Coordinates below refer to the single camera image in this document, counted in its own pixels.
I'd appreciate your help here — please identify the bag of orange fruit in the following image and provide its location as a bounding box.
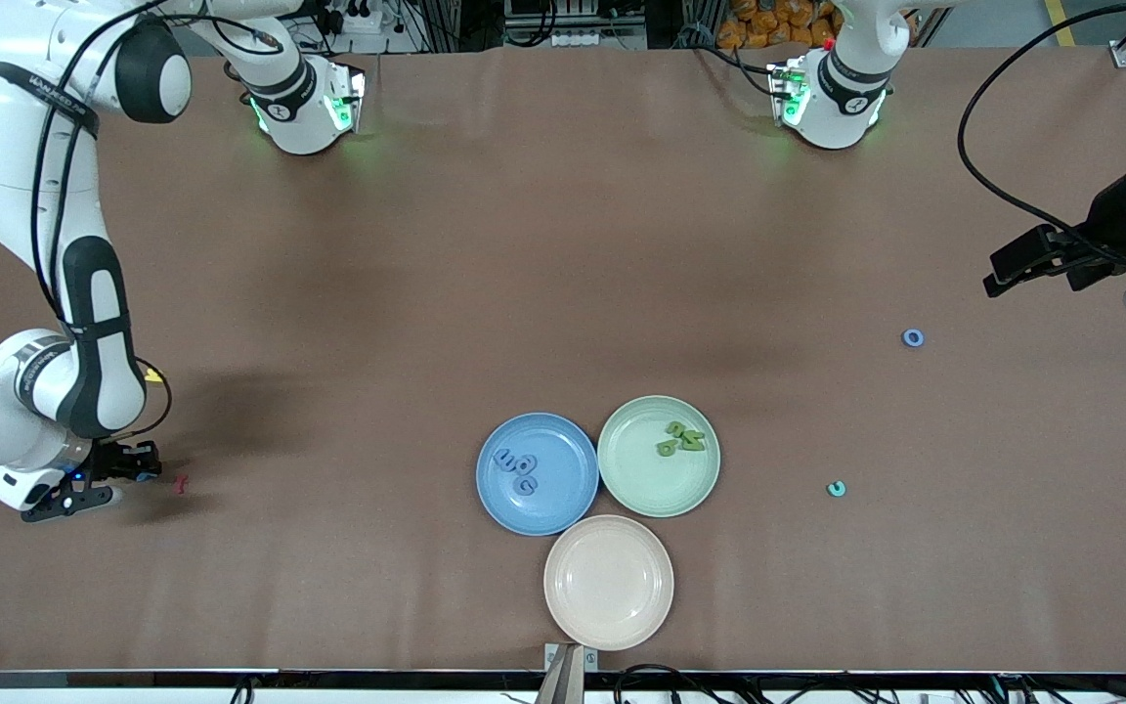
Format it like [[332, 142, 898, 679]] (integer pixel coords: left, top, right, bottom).
[[716, 0, 843, 50]]

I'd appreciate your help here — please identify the blue round plate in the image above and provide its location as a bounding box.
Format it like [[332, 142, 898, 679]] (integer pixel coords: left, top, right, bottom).
[[476, 413, 600, 537]]

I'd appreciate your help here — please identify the green round plate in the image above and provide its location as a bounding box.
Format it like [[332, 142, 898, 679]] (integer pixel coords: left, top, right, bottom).
[[597, 395, 721, 518]]

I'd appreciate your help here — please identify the brown table cover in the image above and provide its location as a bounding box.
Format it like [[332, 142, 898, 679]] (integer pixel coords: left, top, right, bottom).
[[0, 44, 1126, 676]]

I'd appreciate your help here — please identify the beige round plate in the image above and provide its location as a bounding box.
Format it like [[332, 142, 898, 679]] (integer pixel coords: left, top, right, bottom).
[[543, 515, 674, 652]]

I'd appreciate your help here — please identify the white power strip with plugs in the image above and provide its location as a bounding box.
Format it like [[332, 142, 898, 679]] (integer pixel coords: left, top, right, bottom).
[[324, 0, 383, 35]]

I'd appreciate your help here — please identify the black equipment rack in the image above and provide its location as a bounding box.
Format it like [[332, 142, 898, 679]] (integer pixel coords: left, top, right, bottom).
[[502, 0, 650, 50]]

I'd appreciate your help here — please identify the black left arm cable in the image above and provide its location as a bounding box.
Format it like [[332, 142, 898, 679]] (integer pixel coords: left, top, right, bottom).
[[957, 0, 1126, 265]]

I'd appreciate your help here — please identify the black table edge rail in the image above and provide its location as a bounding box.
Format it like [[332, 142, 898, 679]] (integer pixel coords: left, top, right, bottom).
[[0, 669, 1126, 691]]

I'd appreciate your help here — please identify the black cable loop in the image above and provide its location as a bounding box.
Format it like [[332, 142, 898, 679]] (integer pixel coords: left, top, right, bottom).
[[614, 664, 720, 704]]

